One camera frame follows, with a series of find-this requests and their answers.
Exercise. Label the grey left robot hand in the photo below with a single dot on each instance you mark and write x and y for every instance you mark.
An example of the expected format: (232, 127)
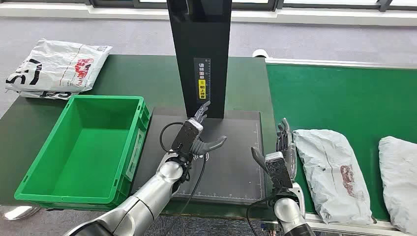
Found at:
(208, 146)

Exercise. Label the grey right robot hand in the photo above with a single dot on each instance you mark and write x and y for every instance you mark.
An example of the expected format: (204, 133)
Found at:
(291, 156)

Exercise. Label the grey plastic parcel bag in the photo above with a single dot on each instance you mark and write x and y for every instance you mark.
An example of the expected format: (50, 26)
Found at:
(399, 182)
(332, 176)

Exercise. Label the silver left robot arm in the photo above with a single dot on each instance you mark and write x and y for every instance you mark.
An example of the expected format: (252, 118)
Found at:
(153, 192)

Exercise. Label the green conveyor belt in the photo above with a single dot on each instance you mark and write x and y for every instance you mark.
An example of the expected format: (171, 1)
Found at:
(342, 97)

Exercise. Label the white conveyor roller end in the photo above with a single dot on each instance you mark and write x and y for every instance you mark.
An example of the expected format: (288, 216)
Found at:
(260, 53)

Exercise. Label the white printed parcel bag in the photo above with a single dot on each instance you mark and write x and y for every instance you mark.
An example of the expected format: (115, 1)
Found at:
(58, 65)
(42, 95)

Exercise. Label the black scanner platform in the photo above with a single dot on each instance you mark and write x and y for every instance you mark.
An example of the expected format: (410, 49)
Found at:
(234, 169)

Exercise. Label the black yellow column sticker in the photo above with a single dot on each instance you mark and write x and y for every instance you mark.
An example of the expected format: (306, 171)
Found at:
(202, 78)

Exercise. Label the white crate label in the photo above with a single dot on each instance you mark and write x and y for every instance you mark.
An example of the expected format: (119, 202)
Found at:
(134, 154)

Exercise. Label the dark green table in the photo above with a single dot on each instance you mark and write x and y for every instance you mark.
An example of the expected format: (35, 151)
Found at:
(146, 78)

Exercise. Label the black scanner column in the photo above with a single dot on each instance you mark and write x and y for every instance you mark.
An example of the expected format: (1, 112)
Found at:
(198, 39)

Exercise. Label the green plastic crate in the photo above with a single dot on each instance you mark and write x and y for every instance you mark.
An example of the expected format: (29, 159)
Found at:
(88, 156)

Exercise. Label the white window sill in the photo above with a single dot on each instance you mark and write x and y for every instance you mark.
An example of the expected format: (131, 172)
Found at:
(65, 11)

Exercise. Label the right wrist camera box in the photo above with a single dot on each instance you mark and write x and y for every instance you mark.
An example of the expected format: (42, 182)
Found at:
(278, 169)

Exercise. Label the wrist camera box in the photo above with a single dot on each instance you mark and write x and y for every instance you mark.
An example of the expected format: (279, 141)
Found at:
(278, 169)
(185, 136)

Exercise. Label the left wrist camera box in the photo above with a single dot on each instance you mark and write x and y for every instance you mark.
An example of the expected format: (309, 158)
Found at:
(185, 136)

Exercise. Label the dark window frame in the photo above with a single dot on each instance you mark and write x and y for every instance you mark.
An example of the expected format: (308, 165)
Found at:
(114, 4)

